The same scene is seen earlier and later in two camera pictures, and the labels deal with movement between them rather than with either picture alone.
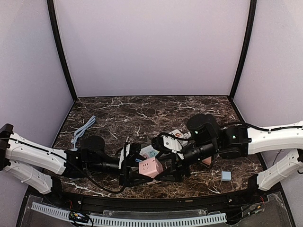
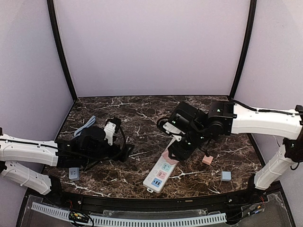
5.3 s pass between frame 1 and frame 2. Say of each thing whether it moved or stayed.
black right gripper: moved
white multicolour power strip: moved
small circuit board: stayed
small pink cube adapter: stayed
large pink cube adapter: moved
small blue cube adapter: stayed
